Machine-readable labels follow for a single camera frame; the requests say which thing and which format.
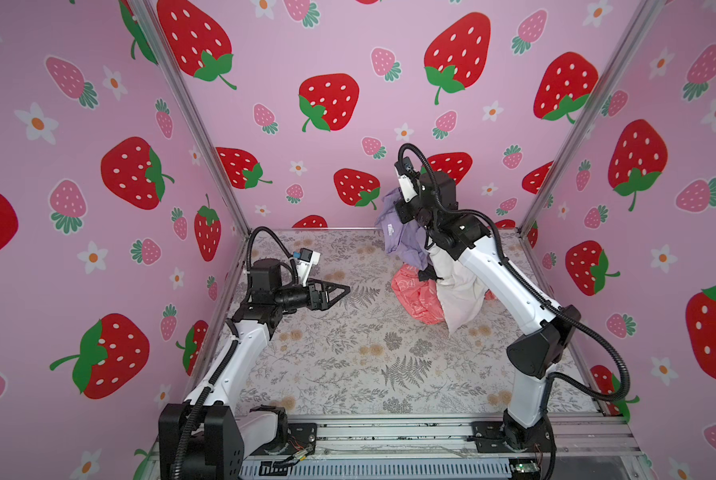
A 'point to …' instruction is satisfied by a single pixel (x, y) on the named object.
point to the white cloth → (461, 292)
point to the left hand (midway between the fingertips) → (341, 289)
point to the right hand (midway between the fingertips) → (400, 186)
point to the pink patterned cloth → (419, 297)
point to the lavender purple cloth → (406, 240)
